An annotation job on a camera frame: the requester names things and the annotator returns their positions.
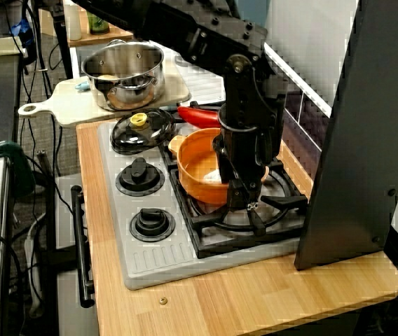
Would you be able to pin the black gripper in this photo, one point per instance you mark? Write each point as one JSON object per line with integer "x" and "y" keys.
{"x": 248, "y": 150}

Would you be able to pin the orange plastic pot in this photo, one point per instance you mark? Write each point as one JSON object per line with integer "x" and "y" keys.
{"x": 192, "y": 175}

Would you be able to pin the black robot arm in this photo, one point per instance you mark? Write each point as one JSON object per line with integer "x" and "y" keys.
{"x": 192, "y": 31}

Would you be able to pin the red toy pepper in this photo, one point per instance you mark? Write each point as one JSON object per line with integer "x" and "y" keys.
{"x": 195, "y": 117}

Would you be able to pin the black stove knob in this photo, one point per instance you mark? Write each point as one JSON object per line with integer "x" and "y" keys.
{"x": 139, "y": 176}
{"x": 151, "y": 224}

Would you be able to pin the dark tile backsplash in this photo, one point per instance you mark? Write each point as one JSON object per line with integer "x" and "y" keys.
{"x": 300, "y": 115}

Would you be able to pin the glass lid yellow knob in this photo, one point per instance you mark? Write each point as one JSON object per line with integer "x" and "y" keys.
{"x": 150, "y": 136}

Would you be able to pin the white ribbed sink drainboard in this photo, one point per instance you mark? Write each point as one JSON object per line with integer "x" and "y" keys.
{"x": 202, "y": 87}

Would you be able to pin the grey toy stove plate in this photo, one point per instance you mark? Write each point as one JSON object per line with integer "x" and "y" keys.
{"x": 150, "y": 259}

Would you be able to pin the black side panel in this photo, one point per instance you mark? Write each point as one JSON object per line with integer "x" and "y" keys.
{"x": 353, "y": 140}

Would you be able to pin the brass screw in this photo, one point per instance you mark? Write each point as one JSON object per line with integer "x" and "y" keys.
{"x": 163, "y": 301}

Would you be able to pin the stainless steel pot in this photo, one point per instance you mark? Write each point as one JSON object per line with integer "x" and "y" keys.
{"x": 125, "y": 66}

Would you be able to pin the teal plastic box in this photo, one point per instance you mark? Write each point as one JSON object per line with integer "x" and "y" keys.
{"x": 256, "y": 8}

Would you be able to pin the light wooden cutting board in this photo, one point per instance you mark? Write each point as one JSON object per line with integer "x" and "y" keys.
{"x": 73, "y": 108}

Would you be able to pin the wooden side table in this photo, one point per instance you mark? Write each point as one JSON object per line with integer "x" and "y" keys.
{"x": 115, "y": 35}

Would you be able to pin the green can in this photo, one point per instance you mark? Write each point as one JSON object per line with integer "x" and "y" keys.
{"x": 98, "y": 24}

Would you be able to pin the white toy kitchen cabinet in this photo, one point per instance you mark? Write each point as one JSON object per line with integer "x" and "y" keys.
{"x": 66, "y": 315}

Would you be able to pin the green clamp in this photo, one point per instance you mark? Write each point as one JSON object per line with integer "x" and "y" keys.
{"x": 20, "y": 164}

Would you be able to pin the white bottle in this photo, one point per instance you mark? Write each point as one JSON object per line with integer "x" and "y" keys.
{"x": 73, "y": 21}

